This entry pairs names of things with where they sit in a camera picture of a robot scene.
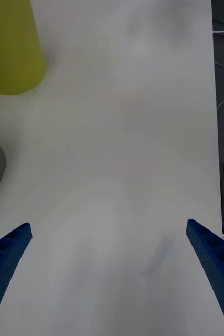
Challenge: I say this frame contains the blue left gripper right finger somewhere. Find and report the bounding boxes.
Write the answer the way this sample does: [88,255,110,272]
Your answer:
[186,219,224,336]

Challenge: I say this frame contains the yellow-green plastic bin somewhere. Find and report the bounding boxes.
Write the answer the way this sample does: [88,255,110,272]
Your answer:
[0,0,46,96]

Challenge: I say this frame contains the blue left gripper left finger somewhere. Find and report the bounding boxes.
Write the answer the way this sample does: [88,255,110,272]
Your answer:
[0,222,33,336]

